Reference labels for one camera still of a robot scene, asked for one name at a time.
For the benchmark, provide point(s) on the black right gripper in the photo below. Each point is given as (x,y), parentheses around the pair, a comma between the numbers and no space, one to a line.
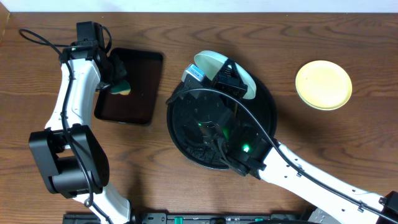
(235,84)

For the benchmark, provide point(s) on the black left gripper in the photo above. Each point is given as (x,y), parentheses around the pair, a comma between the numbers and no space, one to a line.
(116,72)

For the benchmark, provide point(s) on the green yellow scrub sponge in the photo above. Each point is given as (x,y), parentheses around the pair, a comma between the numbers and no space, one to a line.
(122,88)

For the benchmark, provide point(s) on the light green plate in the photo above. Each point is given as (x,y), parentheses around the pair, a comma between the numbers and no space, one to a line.
(210,63)

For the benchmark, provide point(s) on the yellow plate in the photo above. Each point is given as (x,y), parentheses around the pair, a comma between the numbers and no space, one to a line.
(323,85)

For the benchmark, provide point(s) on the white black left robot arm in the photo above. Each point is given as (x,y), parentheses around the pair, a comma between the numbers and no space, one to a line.
(69,158)

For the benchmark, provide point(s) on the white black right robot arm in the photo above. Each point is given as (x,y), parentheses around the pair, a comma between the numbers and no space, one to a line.
(344,202)

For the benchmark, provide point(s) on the black rectangular tray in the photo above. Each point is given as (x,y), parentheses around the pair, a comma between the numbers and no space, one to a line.
(144,71)

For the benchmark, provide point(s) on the round black tray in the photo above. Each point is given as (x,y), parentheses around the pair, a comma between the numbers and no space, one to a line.
(248,143)

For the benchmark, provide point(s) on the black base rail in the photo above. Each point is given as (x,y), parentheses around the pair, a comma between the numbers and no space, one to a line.
(164,218)

